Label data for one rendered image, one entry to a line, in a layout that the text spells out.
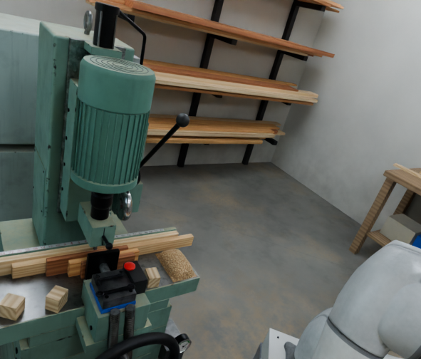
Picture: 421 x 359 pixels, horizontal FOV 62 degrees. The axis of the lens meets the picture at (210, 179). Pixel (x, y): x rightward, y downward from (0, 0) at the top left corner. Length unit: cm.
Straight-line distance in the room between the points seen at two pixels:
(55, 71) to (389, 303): 92
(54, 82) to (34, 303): 58
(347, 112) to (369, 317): 379
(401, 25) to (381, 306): 374
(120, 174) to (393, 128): 343
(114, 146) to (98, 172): 8
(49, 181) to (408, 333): 99
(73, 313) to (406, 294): 79
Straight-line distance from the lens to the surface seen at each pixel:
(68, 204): 112
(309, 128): 461
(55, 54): 104
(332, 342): 65
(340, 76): 444
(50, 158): 114
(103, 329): 98
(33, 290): 108
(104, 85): 82
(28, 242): 140
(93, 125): 85
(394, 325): 62
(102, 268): 106
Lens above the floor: 167
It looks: 25 degrees down
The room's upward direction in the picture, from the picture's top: 16 degrees clockwise
